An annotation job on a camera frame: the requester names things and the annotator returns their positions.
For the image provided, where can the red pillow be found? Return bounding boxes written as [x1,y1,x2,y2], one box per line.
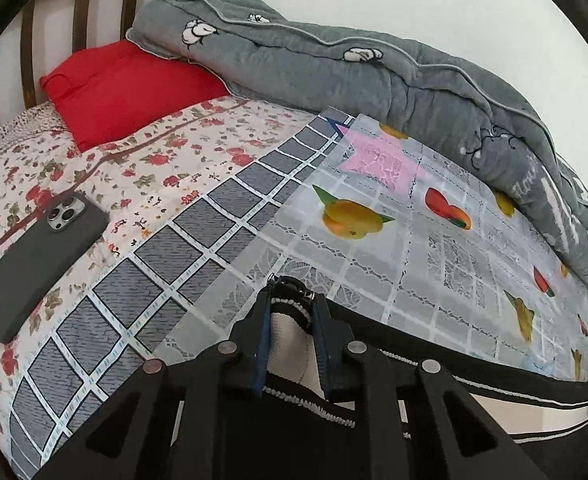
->
[40,39,232,153]

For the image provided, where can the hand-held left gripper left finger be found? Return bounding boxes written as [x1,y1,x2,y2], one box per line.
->
[34,279,275,480]

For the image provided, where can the dark grey smartphone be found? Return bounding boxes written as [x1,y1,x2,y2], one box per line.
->
[0,191,111,345]

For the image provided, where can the grey quilt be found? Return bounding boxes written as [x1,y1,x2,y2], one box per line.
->
[126,0,588,311]

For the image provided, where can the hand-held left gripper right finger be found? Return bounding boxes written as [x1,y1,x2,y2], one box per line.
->
[311,290,549,480]

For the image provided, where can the black pants with white waistband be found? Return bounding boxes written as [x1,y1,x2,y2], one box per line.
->
[174,275,588,480]

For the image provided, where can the brown wooden headboard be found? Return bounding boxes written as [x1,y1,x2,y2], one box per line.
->
[0,0,247,141]

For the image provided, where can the fruit-print plastic table cover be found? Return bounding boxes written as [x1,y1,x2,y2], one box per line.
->
[154,107,588,386]

